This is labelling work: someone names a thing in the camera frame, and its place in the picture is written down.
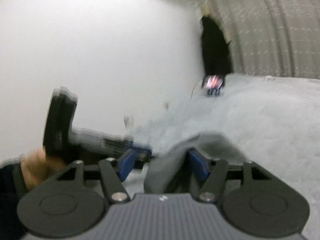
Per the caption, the grey t-shirt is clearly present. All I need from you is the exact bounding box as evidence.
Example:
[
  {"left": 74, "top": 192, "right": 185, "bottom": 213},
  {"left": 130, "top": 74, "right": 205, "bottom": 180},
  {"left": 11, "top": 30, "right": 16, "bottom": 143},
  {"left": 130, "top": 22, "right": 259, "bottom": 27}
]
[{"left": 144, "top": 133, "right": 247, "bottom": 196}]

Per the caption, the person's left hand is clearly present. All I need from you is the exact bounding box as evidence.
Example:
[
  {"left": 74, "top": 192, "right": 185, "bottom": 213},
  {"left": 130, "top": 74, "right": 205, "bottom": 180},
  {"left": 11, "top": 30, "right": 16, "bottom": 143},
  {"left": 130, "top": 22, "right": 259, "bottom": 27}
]
[{"left": 20, "top": 148, "right": 66, "bottom": 191}]

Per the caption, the blue phone stand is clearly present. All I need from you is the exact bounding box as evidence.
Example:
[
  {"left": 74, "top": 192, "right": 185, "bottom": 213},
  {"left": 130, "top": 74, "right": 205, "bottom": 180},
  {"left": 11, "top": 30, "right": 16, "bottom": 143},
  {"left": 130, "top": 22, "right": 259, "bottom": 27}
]
[{"left": 207, "top": 88, "right": 220, "bottom": 96}]

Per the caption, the smartphone showing video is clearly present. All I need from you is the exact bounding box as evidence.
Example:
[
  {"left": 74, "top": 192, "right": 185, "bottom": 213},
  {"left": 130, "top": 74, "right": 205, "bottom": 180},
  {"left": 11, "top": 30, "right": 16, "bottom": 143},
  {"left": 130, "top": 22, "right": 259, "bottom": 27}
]
[{"left": 202, "top": 75, "right": 224, "bottom": 89}]

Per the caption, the grey-blue bed blanket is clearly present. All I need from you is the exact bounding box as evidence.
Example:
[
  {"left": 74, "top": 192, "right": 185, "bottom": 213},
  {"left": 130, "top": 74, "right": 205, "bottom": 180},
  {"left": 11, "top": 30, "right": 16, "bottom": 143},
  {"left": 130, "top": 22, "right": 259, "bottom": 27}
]
[{"left": 130, "top": 74, "right": 319, "bottom": 239}]

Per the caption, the black hanging garment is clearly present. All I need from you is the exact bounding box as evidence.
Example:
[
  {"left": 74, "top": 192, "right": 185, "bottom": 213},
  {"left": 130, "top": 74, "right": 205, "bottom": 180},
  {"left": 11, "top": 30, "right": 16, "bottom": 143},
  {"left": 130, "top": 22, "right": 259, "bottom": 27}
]
[{"left": 201, "top": 16, "right": 233, "bottom": 76}]

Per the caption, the grey patterned curtain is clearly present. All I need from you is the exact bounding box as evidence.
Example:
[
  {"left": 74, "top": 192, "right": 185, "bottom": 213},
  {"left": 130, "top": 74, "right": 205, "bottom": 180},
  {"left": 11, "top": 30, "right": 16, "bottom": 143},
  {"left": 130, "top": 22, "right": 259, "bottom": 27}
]
[{"left": 185, "top": 0, "right": 319, "bottom": 79}]

